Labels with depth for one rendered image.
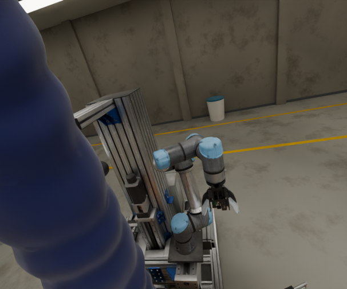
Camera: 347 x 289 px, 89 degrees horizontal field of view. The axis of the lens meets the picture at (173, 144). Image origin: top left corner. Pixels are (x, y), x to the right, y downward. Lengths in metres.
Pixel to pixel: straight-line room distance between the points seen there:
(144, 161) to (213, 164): 0.58
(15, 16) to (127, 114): 0.69
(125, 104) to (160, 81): 5.67
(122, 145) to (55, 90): 0.75
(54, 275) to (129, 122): 0.74
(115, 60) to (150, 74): 1.30
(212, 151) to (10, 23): 0.51
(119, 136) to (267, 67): 6.19
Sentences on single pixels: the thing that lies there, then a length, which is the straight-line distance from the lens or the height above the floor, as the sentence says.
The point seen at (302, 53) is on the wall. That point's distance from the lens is 7.21.
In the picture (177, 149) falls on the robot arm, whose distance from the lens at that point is 0.65.
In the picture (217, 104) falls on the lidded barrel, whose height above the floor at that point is 0.59.
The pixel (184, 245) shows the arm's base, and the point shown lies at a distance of 1.26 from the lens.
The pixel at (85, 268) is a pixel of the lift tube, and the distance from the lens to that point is 0.49.
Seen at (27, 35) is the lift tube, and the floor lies 2.22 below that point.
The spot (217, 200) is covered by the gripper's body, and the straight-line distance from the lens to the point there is 0.68.
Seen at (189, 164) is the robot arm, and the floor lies 1.57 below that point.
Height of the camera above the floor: 2.14
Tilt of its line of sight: 25 degrees down
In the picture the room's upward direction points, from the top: 14 degrees counter-clockwise
